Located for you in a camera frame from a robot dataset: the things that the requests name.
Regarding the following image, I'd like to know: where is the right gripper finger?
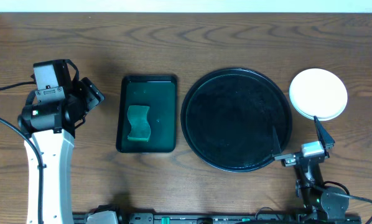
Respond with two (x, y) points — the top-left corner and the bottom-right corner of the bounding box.
(314, 116), (335, 149)
(272, 126), (282, 156)

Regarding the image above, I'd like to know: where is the mint plate front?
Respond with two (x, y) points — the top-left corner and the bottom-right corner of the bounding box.
(295, 107), (343, 121)

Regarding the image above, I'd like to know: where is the white plate with green stain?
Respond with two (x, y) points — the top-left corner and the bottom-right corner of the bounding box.
(289, 68), (348, 111)

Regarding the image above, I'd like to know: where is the green sponge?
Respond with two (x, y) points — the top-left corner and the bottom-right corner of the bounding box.
(127, 105), (151, 142)

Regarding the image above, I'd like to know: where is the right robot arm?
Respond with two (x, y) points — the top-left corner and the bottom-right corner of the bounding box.
(272, 116), (349, 223)

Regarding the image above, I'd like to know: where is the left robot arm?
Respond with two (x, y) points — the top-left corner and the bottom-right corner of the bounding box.
(17, 77), (105, 223)

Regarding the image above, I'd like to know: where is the black round tray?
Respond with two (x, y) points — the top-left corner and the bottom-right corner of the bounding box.
(180, 68), (292, 172)

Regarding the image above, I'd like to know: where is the black rectangular tray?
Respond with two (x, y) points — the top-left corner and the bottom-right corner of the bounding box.
(116, 75), (177, 153)

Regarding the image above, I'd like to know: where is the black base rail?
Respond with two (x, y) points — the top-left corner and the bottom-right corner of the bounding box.
(72, 203), (362, 224)

